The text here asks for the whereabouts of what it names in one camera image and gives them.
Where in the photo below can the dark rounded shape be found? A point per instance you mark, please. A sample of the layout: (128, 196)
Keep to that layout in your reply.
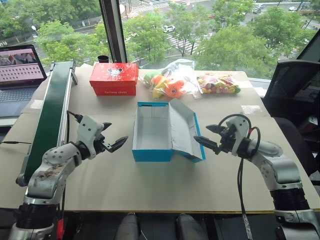
(128, 226)

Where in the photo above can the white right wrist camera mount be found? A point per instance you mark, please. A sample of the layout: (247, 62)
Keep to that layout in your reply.
(241, 125)

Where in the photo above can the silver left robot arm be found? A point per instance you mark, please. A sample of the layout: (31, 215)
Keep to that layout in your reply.
(47, 172)

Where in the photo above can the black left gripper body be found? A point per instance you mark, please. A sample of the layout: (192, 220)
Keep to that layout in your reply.
(101, 143)

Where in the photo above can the clear bag of plush toys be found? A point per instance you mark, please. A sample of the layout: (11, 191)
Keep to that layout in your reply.
(170, 85)

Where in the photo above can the blue shoe box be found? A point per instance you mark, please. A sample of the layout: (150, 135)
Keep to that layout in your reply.
(152, 152)

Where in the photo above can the red shoe box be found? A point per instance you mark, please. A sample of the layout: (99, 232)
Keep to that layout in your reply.
(112, 75)

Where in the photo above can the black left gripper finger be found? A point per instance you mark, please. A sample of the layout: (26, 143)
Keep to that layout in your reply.
(119, 143)
(107, 126)

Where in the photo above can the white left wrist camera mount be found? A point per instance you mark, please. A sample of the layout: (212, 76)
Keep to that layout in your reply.
(87, 127)

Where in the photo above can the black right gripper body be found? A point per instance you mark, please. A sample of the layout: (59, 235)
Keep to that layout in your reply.
(228, 140)

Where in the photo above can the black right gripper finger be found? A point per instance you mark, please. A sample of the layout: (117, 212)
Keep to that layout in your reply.
(206, 142)
(214, 129)

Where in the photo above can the black cup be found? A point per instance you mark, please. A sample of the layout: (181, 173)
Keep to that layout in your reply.
(103, 59)

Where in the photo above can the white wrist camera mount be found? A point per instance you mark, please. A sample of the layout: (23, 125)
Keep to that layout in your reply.
(241, 125)
(87, 127)

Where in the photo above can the clear bag of small toys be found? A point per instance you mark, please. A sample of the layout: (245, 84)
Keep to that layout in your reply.
(217, 83)

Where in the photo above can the green conveyor belt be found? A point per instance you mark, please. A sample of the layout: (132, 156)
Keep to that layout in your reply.
(52, 105)

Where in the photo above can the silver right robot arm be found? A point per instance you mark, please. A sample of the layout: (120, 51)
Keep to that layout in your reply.
(280, 170)

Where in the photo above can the grey laptop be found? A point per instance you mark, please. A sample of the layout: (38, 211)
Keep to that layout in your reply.
(15, 95)

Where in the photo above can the dark window frame post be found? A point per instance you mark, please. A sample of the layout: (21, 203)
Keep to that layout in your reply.
(112, 30)

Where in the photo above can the black mesh office chair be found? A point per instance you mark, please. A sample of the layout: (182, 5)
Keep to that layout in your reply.
(287, 82)

